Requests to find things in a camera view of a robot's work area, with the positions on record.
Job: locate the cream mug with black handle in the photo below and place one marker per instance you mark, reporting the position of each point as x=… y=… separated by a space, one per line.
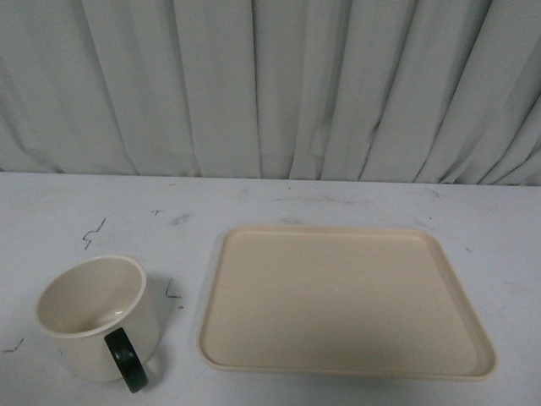
x=100 y=316

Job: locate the beige rectangular plastic tray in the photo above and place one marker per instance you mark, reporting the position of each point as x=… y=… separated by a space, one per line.
x=368 y=302

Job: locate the grey-white pleated curtain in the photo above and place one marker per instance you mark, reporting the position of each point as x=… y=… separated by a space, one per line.
x=435 y=92

